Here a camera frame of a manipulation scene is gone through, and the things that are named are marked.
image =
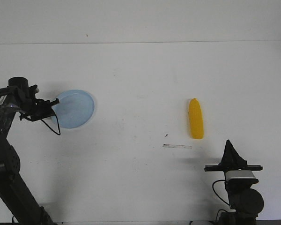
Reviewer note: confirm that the light blue round plate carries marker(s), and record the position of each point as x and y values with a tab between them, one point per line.
75	108

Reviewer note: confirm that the clear tape strip horizontal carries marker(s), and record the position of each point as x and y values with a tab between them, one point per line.
175	146

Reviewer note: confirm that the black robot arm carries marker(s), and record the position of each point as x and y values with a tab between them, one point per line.
19	97
244	201

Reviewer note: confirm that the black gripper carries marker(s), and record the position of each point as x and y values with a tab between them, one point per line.
237	160
35	109

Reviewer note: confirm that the yellow corn cob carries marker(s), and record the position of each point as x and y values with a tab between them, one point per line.
195	119

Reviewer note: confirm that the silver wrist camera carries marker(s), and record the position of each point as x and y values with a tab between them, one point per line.
242	175

